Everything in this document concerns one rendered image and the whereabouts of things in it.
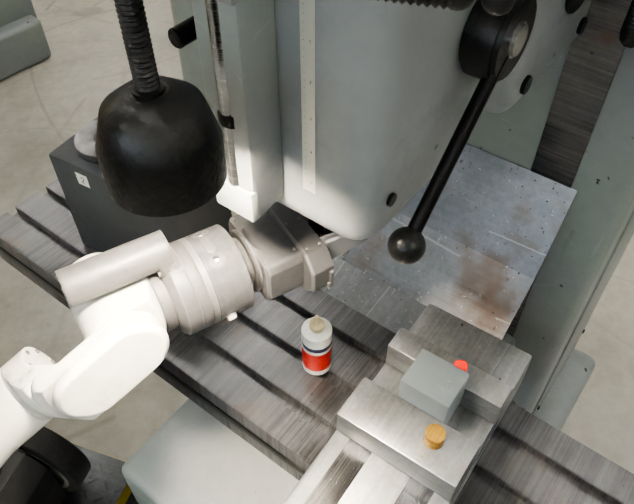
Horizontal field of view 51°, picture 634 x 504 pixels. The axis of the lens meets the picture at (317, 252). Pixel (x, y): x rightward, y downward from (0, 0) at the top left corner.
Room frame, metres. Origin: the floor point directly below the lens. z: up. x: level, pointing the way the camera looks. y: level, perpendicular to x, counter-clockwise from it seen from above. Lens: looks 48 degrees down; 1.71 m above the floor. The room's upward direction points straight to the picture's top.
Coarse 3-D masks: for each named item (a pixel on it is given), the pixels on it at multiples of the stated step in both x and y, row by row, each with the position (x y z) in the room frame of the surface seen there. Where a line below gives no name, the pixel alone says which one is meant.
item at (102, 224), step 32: (96, 128) 0.76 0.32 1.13; (64, 160) 0.71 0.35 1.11; (96, 160) 0.70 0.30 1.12; (64, 192) 0.72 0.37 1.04; (96, 192) 0.68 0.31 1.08; (96, 224) 0.69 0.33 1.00; (128, 224) 0.66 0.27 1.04; (160, 224) 0.63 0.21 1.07; (192, 224) 0.64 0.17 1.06; (224, 224) 0.70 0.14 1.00
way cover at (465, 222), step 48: (480, 192) 0.73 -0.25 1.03; (528, 192) 0.70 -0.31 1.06; (576, 192) 0.67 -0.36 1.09; (384, 240) 0.74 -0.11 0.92; (432, 240) 0.71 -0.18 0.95; (480, 240) 0.69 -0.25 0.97; (528, 240) 0.66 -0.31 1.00; (336, 288) 0.68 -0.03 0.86; (384, 288) 0.67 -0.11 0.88; (432, 288) 0.65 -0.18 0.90; (480, 288) 0.63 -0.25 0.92; (528, 288) 0.61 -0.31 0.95
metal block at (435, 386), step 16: (416, 368) 0.40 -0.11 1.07; (432, 368) 0.40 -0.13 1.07; (448, 368) 0.40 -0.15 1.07; (400, 384) 0.38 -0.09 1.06; (416, 384) 0.38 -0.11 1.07; (432, 384) 0.38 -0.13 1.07; (448, 384) 0.38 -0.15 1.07; (464, 384) 0.38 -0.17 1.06; (416, 400) 0.37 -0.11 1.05; (432, 400) 0.36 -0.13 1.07; (448, 400) 0.36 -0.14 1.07; (432, 416) 0.36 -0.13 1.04; (448, 416) 0.36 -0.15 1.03
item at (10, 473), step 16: (16, 464) 0.49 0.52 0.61; (32, 464) 0.50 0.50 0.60; (0, 480) 0.46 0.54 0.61; (16, 480) 0.47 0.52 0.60; (32, 480) 0.47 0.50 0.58; (48, 480) 0.49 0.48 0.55; (0, 496) 0.44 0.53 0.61; (16, 496) 0.44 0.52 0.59; (32, 496) 0.45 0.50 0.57; (48, 496) 0.47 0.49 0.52; (64, 496) 0.49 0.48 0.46
